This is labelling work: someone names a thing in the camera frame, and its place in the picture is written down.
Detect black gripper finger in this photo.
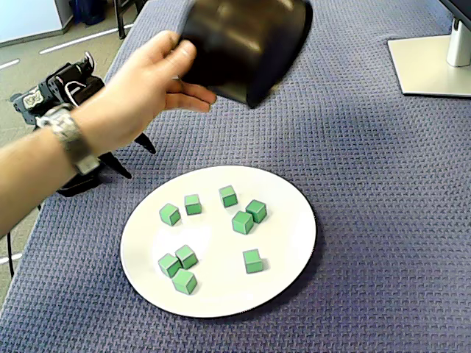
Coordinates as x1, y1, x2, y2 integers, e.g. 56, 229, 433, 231
132, 132, 157, 154
98, 151, 132, 180

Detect small green cube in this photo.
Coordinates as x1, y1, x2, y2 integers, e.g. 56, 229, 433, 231
183, 194, 203, 216
171, 268, 198, 296
158, 202, 181, 227
242, 249, 264, 275
174, 244, 199, 270
157, 252, 183, 279
245, 199, 268, 224
231, 210, 255, 235
218, 185, 238, 209

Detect black metal bucket container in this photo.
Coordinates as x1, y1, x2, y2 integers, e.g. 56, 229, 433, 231
177, 0, 314, 110

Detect bare human forearm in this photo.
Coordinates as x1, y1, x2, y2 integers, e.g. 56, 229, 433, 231
0, 126, 80, 238

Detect white round plate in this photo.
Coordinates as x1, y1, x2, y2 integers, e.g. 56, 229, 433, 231
119, 165, 318, 319

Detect bare human hand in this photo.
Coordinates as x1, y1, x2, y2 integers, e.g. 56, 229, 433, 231
75, 31, 218, 156

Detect silver wristwatch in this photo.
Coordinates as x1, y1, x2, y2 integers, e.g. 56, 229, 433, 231
35, 104, 101, 176

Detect dark blue bin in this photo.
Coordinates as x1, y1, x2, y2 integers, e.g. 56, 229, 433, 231
68, 0, 108, 26

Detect blue woven table mat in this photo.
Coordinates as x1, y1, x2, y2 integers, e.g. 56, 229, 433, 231
0, 0, 471, 353

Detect white monitor stand base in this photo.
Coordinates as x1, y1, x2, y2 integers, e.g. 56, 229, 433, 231
386, 35, 471, 98

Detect white monitor stand column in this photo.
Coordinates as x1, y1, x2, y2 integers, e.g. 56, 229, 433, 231
446, 17, 471, 68

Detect dark monitor screen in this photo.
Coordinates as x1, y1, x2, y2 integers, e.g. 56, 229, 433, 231
439, 0, 471, 24

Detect black chair frame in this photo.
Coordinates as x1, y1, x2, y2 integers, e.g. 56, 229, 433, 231
113, 0, 148, 40

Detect black cable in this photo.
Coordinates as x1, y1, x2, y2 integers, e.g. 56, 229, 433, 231
5, 229, 15, 277

